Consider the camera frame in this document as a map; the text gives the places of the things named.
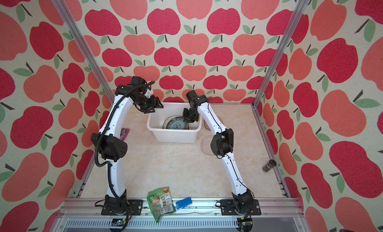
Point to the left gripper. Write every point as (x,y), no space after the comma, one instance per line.
(155,103)

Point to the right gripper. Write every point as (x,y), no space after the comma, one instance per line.
(186,117)

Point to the blue white porcelain plate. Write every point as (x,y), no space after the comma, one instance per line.
(178,124)

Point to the clear pink glass plate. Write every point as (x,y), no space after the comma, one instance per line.
(205,146)

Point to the beige willow pattern plate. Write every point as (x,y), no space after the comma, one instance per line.
(166,124)

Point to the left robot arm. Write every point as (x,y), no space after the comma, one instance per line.
(110,148)

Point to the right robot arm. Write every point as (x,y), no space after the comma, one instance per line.
(222,147)

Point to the white plastic bin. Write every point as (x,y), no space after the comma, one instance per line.
(156,120)

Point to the purple snack bag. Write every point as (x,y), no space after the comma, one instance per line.
(123,134)

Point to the blue small box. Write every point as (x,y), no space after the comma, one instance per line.
(183,203)

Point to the green snack packet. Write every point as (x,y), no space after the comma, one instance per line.
(160,202)

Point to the dark spice jar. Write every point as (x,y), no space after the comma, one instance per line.
(271,164)

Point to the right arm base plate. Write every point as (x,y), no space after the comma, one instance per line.
(235,208)

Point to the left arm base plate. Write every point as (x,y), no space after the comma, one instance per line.
(113,207)

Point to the left aluminium frame post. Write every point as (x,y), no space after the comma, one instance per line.
(70,22)

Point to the aluminium frame post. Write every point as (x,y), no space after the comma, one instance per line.
(70,22)
(285,39)

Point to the aluminium front rail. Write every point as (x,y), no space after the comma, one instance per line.
(203,215)

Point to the right aluminium frame post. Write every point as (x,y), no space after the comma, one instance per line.
(285,39)

